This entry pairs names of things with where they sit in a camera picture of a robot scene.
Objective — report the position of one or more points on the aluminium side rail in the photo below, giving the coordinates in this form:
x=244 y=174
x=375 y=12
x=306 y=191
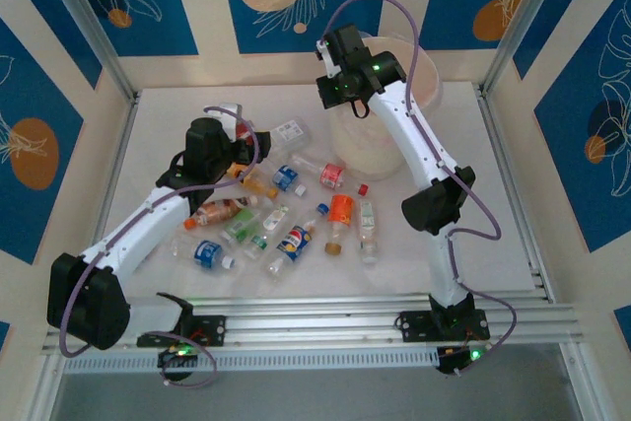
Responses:
x=119 y=155
x=499 y=145

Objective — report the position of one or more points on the clear square bottle white label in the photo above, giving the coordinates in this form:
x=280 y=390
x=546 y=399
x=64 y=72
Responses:
x=291 y=132

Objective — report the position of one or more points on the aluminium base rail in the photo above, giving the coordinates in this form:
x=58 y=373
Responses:
x=305 y=322

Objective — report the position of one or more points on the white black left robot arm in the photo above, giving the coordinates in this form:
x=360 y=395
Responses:
x=123 y=243

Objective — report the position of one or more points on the aluminium frame post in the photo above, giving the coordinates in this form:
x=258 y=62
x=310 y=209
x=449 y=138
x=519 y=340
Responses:
x=90 y=21
x=517 y=21

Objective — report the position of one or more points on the brown tea bottle orange cap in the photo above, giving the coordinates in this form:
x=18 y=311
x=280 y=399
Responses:
x=217 y=211

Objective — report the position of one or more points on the Pepsi bottle blue cap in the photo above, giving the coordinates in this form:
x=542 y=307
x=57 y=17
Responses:
x=293 y=242

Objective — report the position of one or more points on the white bin with plastic liner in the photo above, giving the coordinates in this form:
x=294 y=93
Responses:
x=365 y=145

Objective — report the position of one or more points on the orange label bottle brown cap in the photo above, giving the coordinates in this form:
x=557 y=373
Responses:
x=341 y=209

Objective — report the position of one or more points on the clear bottle red label red cap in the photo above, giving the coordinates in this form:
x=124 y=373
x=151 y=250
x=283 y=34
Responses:
x=331 y=175

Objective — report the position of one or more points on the orange juice bottle orange cap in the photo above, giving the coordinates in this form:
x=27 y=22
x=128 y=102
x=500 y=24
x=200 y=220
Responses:
x=259 y=186

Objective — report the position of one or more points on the aluminium frame leg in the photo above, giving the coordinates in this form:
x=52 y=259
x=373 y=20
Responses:
x=45 y=391
x=581 y=386

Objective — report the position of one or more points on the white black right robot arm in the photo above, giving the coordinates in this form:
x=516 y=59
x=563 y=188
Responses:
x=419 y=145

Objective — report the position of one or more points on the wide blue label water bottle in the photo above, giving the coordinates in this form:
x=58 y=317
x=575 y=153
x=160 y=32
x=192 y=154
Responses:
x=207 y=252

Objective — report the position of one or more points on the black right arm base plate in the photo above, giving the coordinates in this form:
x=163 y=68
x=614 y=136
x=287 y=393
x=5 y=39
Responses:
x=411 y=325

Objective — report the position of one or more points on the small blue label bottle white cap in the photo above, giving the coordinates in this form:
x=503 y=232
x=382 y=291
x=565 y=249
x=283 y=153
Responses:
x=285 y=177

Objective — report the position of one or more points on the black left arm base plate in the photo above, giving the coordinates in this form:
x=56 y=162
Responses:
x=214 y=329

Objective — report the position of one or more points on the clear bottle green cap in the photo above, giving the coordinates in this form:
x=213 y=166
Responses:
x=273 y=219

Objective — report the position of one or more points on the clear bottle white green label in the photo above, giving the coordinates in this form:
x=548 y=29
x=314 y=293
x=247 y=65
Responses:
x=367 y=224

